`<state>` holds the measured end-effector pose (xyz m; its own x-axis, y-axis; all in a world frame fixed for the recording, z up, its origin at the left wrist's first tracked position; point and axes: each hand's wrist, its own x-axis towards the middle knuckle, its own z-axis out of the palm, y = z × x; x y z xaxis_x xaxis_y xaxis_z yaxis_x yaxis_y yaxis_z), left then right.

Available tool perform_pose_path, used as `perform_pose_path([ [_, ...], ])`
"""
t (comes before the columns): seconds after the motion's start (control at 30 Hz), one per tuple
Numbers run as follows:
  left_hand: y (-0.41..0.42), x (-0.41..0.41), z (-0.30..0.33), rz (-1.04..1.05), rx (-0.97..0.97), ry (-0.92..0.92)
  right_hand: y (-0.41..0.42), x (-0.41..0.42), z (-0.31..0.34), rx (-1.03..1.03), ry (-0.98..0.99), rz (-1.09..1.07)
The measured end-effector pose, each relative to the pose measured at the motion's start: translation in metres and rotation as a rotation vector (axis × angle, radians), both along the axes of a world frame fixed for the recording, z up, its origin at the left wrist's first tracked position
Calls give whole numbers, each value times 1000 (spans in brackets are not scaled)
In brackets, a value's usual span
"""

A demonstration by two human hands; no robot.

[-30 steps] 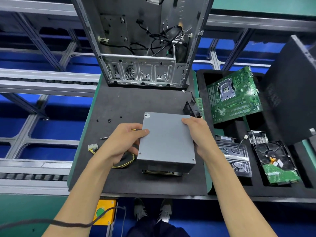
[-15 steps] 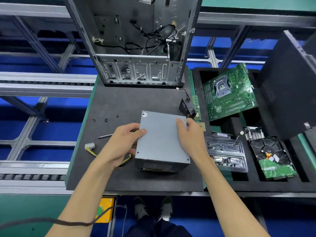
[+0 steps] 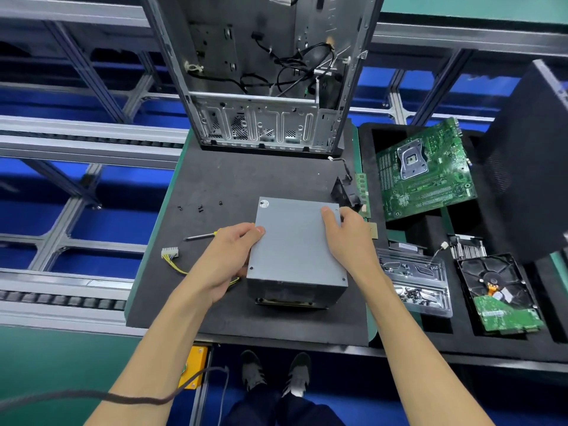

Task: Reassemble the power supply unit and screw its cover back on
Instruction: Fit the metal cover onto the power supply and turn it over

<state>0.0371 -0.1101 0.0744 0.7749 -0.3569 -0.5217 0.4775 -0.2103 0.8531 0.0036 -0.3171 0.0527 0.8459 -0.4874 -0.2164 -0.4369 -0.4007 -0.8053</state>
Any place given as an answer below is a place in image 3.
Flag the person's right hand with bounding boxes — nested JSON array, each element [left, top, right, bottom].
[[319, 205, 389, 291]]

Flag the person's left hand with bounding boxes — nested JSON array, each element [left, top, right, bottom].
[[182, 221, 266, 305]]

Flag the small black screws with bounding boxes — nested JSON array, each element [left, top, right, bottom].
[[177, 203, 211, 218]]

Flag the grey power supply cover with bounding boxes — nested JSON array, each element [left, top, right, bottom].
[[246, 196, 351, 307]]

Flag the power supply metal base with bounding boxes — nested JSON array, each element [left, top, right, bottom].
[[254, 297, 331, 309]]

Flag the person's right forearm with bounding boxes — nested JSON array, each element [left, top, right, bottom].
[[364, 270, 496, 426]]

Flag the person's left forearm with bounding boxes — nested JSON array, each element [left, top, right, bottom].
[[84, 283, 223, 426]]

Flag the person's left shoe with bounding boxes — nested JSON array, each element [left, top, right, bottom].
[[240, 349, 266, 392]]

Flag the person's shoe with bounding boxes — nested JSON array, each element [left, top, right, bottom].
[[240, 349, 266, 392], [282, 351, 312, 396]]

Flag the person's right shoe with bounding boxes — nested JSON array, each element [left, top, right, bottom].
[[282, 351, 312, 396]]

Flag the person's dark trousers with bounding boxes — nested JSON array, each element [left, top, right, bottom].
[[222, 384, 347, 426]]

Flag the black cooling fan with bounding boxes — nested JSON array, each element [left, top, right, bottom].
[[330, 177, 365, 215]]

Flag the green memory stick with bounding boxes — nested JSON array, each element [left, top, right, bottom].
[[355, 173, 370, 218]]

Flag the clear plastic screw tray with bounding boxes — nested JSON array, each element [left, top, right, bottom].
[[377, 246, 454, 318]]

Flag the black foam work mat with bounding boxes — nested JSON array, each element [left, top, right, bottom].
[[126, 128, 379, 348]]

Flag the green motherboard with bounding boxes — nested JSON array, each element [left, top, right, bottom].
[[375, 118, 477, 222]]

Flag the yellow button box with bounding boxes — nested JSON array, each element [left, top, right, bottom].
[[181, 344, 211, 391]]

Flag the silver heatsink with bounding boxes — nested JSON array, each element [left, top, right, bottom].
[[448, 233, 488, 261]]

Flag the silver computer tower chassis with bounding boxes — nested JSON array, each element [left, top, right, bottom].
[[140, 0, 385, 159]]

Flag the black hard disk drive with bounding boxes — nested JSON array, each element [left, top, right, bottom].
[[455, 253, 548, 335]]

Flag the black foam parts tray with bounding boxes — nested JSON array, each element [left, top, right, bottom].
[[359, 59, 568, 362]]

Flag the aluminium conveyor frame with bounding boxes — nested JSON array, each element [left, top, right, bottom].
[[0, 0, 568, 338]]

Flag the thin black cable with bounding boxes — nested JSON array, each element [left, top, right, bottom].
[[0, 363, 230, 412]]

